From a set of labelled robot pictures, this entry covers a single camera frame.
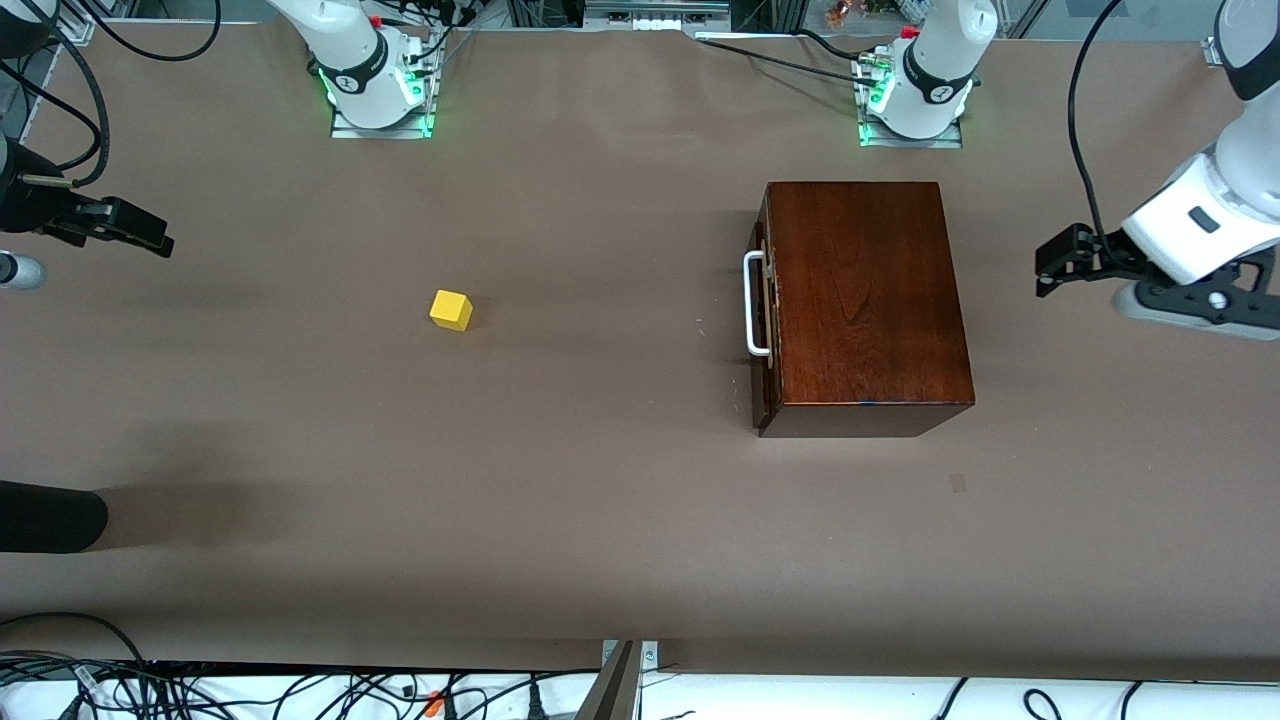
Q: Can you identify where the black ribbed cylinder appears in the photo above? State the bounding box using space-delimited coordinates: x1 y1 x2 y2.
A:
0 480 109 554

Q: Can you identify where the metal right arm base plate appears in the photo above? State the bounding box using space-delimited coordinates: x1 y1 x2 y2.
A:
330 98 437 140

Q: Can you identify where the grey power strip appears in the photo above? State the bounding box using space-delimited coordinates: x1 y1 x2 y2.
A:
583 0 733 33

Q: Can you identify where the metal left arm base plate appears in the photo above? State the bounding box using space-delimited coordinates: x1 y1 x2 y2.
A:
857 108 964 150

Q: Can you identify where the black cable tangle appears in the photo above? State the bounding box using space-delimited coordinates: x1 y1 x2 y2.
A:
0 650 601 720

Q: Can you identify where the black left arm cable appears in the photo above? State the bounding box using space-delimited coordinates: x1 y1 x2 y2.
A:
1066 0 1127 241

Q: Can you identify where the metal frame strut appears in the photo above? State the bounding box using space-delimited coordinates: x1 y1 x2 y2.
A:
575 640 661 720

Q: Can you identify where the black base power cable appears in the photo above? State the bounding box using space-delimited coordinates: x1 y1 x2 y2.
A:
695 28 883 87

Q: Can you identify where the dark wooden cabinet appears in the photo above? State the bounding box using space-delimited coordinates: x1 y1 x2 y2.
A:
750 181 976 439

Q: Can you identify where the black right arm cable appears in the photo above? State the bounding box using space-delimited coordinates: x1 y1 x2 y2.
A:
0 0 223 191

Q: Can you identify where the aluminium frame corner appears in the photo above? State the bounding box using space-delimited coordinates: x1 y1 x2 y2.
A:
55 0 97 46

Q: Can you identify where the wooden drawer with white handle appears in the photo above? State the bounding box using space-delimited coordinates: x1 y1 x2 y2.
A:
743 215 777 401

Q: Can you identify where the yellow wooden block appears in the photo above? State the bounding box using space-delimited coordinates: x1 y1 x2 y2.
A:
430 289 473 332

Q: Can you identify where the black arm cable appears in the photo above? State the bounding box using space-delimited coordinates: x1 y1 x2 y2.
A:
0 0 223 191
1066 0 1127 241

